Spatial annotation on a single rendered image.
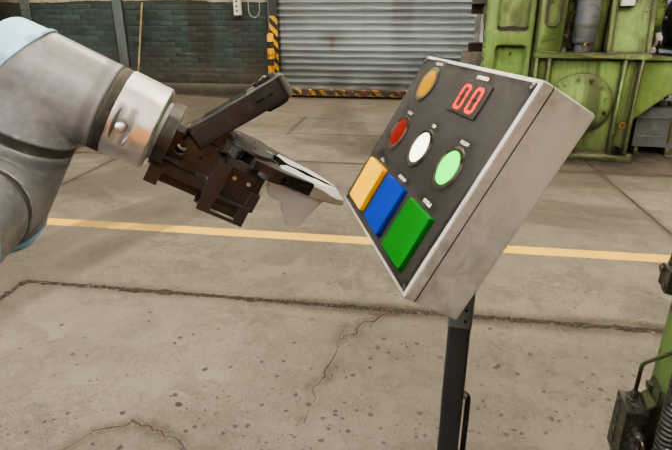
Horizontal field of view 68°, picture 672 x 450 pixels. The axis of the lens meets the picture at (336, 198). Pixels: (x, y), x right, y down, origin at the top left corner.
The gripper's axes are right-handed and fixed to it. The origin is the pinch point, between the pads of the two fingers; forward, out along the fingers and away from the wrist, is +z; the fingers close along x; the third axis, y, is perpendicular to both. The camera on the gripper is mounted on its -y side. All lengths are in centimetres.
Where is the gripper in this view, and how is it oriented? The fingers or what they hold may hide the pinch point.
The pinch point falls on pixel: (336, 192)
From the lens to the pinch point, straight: 58.1
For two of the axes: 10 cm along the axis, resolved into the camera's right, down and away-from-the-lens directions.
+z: 8.6, 4.0, 3.1
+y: -4.8, 8.5, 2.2
